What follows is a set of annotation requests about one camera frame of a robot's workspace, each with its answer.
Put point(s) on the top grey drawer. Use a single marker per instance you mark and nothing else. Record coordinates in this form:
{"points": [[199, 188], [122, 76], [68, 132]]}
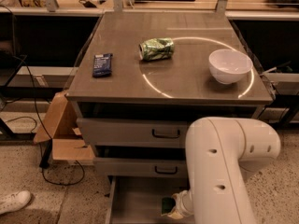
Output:
{"points": [[131, 132]]}

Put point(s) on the white sneaker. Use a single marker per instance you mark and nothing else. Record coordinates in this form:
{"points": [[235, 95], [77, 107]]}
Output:
{"points": [[14, 201]]}

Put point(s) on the black middle drawer handle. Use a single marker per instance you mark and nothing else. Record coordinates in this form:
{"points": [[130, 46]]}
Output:
{"points": [[161, 171]]}

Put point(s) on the open bottom grey drawer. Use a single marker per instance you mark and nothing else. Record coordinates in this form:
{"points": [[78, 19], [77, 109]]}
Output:
{"points": [[138, 200]]}

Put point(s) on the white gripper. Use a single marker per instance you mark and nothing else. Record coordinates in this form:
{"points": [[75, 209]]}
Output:
{"points": [[181, 202]]}

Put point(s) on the brown cardboard box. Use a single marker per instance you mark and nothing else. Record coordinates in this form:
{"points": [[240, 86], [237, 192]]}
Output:
{"points": [[60, 128]]}

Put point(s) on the black top drawer handle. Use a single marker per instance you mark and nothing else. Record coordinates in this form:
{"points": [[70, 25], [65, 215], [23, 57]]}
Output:
{"points": [[155, 134]]}

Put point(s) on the green yellow sponge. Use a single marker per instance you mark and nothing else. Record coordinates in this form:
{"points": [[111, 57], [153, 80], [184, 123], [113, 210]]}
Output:
{"points": [[168, 203]]}

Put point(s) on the dark blue snack bar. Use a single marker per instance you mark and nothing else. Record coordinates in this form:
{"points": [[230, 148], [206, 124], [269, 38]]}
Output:
{"points": [[102, 65]]}

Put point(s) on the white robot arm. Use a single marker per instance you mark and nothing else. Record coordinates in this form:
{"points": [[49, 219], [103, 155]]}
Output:
{"points": [[221, 154]]}

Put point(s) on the middle grey drawer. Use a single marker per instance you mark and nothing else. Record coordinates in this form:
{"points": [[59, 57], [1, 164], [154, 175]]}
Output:
{"points": [[137, 167]]}

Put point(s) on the black drawer handle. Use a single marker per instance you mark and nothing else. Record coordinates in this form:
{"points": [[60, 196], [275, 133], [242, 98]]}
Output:
{"points": [[161, 171], [155, 134]]}

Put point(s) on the white bowl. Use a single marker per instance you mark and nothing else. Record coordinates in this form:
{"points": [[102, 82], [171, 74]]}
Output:
{"points": [[229, 66]]}

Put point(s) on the grey drawer cabinet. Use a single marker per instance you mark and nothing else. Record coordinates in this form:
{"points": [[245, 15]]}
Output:
{"points": [[180, 88]]}

